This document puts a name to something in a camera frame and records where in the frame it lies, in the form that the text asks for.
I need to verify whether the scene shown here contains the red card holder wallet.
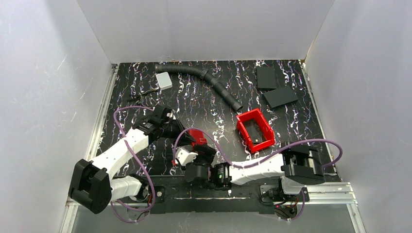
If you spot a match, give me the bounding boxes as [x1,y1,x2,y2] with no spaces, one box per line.
[188,129,207,150]

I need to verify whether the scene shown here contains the red plastic tray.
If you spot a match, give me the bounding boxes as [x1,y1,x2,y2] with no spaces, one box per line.
[236,108,275,153]

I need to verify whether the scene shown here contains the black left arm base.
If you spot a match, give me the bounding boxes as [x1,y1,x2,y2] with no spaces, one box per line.
[121,185,166,203]

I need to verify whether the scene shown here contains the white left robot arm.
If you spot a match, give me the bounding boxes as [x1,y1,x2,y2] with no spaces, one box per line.
[68,104,196,214]

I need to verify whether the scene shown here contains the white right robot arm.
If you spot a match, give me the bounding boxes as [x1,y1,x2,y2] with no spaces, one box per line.
[176,145,325,195]

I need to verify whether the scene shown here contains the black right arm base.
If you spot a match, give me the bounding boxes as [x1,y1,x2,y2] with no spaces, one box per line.
[257,185,310,221]

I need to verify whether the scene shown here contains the black pliers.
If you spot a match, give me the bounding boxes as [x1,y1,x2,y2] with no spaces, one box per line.
[127,88,160,104]

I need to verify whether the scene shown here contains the small grey box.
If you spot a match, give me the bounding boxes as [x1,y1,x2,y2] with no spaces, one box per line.
[155,72,172,90]

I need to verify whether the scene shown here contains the black flat pad lower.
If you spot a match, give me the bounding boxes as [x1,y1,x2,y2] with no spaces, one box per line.
[263,86,298,109]

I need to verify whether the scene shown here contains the black flat pad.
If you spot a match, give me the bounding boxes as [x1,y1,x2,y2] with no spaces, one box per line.
[256,67,276,91]
[263,86,298,109]

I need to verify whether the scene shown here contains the black flat pad upper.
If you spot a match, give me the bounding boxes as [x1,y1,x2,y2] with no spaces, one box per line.
[256,67,276,91]

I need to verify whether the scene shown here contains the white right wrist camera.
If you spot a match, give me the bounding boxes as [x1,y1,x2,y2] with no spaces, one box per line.
[174,148,198,166]

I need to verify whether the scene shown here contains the black corrugated hose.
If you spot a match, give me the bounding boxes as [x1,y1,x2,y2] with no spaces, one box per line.
[154,64,243,112]

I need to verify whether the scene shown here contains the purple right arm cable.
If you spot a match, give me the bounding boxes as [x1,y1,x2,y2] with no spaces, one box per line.
[172,128,343,222]

